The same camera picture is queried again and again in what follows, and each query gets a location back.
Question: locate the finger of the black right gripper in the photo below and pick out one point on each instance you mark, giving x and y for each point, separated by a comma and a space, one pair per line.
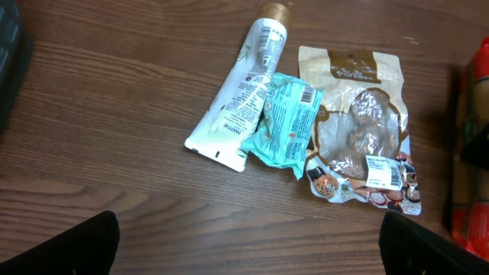
476, 152

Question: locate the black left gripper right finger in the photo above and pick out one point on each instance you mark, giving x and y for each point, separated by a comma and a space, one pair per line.
408, 248

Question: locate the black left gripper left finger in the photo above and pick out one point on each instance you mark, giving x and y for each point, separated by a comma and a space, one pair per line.
88, 248

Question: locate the beige dried fruit pouch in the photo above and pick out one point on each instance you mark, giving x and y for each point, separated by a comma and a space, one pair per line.
361, 145

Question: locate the white Pantene tube gold cap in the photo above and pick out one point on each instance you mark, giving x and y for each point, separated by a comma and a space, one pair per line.
234, 113

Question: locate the teal snack packet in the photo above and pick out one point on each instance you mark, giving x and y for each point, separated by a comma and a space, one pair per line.
285, 128

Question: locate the grey plastic shopping basket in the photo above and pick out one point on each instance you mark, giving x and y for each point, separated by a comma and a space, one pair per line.
11, 34

